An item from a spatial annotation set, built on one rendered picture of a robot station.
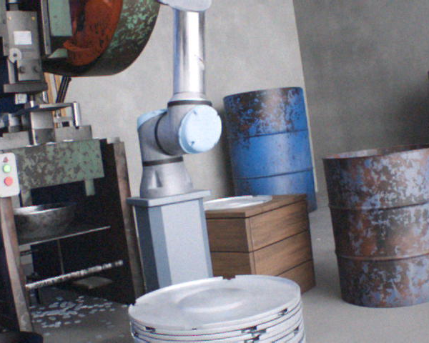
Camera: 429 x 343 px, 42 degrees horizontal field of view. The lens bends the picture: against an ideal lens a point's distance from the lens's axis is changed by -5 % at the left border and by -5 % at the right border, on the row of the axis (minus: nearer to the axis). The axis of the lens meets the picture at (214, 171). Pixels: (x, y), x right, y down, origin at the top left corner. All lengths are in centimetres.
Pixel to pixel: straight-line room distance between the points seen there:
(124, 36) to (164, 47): 199
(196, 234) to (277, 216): 45
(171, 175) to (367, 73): 359
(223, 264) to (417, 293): 63
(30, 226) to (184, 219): 77
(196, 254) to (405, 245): 64
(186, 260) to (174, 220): 11
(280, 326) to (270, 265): 104
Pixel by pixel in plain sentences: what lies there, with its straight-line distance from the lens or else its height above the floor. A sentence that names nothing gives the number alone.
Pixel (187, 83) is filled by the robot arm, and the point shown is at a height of 73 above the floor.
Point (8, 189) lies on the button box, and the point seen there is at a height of 52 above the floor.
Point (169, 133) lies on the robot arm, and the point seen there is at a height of 61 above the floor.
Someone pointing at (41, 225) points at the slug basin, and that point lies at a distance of 216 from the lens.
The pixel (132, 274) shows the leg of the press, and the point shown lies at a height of 13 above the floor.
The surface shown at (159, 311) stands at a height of 31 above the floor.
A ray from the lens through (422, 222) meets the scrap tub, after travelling 182.
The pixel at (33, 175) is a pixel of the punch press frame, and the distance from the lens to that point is 205.
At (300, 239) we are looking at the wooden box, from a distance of 208.
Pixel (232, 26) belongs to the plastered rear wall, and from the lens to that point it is 480.
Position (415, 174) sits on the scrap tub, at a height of 41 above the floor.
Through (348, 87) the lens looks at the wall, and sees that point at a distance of 510.
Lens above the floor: 58
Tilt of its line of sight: 3 degrees down
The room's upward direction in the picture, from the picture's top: 7 degrees counter-clockwise
